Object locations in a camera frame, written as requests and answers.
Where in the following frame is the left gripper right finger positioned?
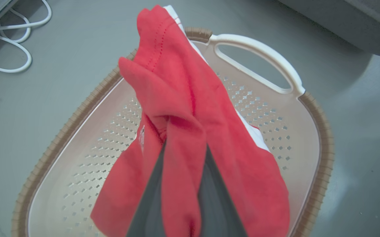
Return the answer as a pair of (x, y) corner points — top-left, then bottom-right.
(198, 144), (248, 237)

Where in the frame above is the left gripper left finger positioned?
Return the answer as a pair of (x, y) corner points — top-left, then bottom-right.
(126, 141), (167, 237)

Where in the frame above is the red cloth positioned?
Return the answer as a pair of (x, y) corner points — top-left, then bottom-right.
(90, 5), (290, 237)

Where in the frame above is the grey fabric sofa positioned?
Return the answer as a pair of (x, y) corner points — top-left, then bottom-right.
(277, 0), (380, 60)

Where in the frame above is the beige plastic laundry basket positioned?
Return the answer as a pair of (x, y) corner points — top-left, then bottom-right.
(11, 27), (335, 237)

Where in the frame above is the white coiled power cable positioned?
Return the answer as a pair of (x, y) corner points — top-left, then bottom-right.
(0, 0), (53, 74)

